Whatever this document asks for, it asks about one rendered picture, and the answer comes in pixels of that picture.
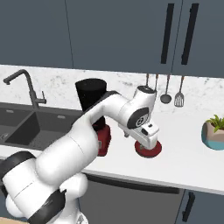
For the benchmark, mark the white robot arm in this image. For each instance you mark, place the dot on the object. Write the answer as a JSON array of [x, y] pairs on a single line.
[[73, 145]]

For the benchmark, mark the hanging grey slotted spatula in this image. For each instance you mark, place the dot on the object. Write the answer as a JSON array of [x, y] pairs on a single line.
[[179, 99]]

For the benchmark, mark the hanging grey ladle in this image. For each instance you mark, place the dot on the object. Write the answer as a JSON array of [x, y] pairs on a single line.
[[165, 98]]

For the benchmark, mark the dark blue cupboard door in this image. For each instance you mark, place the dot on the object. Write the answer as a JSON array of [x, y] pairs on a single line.
[[208, 210], [116, 35], [32, 32], [210, 38]]

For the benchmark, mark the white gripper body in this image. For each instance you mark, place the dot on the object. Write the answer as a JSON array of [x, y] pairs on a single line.
[[147, 141]]

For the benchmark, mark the dark blue lower cupboard door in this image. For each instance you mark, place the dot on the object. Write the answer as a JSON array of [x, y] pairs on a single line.
[[208, 210]]

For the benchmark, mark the grey dishwasher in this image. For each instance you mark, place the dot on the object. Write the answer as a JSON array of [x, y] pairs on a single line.
[[131, 207]]

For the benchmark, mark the hanging grey tool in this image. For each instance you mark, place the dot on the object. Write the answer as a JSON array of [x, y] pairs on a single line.
[[147, 80], [156, 82]]

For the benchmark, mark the dark grey sink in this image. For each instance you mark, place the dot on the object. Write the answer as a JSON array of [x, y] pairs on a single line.
[[35, 128]]

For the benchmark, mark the red round blender lid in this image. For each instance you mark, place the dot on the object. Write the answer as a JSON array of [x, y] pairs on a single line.
[[141, 152]]

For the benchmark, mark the green plant in teal pot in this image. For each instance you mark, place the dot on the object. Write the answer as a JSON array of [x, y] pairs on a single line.
[[213, 137]]

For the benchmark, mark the black tap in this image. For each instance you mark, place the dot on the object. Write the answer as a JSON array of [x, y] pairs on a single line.
[[32, 93]]

